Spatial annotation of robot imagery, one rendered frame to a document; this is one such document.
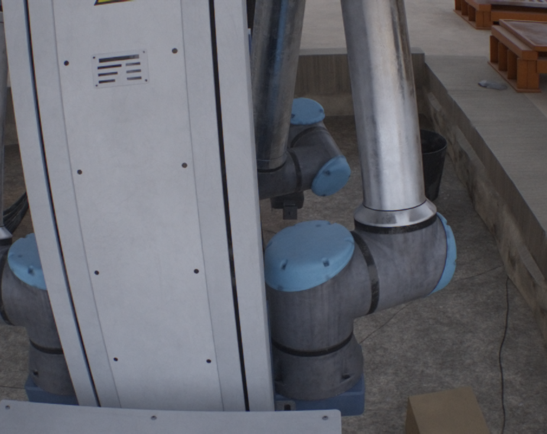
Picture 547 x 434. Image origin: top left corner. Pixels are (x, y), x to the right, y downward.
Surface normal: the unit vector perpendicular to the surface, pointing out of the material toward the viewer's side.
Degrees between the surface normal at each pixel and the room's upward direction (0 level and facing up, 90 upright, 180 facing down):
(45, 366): 70
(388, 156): 82
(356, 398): 90
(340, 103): 90
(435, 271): 84
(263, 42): 102
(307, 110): 20
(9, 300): 74
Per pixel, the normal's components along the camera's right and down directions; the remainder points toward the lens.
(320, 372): 0.16, 0.12
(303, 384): -0.20, 0.14
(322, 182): 0.45, 0.72
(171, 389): -0.03, 0.47
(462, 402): -0.05, -0.88
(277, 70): 0.09, 0.74
